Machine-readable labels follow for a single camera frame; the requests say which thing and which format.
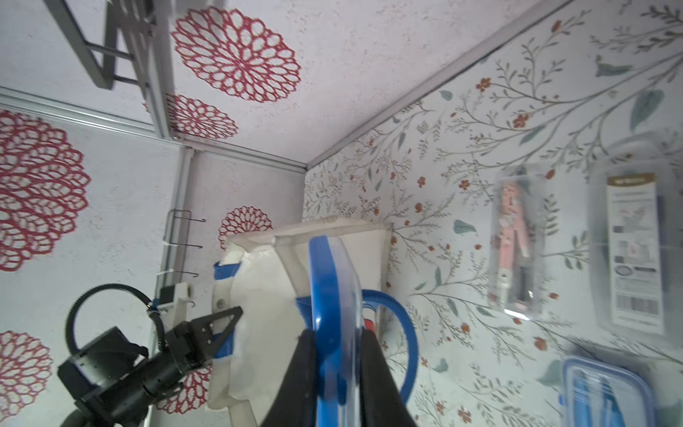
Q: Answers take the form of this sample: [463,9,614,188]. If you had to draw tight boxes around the white canvas bag blue handles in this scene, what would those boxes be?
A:
[207,216,419,426]

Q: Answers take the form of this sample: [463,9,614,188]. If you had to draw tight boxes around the pink compass clear case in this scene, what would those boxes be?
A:
[487,165,546,320]

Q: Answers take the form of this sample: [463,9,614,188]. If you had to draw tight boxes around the clear pen case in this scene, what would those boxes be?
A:
[587,132,682,346]

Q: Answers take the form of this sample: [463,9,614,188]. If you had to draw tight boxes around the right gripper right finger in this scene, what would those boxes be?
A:
[359,330,416,427]

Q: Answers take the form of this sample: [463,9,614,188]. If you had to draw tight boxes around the blue-rimmed clear case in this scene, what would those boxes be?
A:
[309,236,363,426]

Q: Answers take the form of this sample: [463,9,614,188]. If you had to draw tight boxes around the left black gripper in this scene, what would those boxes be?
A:
[58,306,244,426]

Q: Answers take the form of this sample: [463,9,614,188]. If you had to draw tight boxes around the black wire wall rack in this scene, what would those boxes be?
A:
[157,208,206,288]

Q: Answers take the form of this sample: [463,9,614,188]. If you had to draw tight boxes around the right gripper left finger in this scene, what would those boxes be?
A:
[261,329,318,427]

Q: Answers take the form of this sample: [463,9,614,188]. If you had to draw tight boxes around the clear blue-trim compass case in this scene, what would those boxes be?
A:
[560,356,657,427]

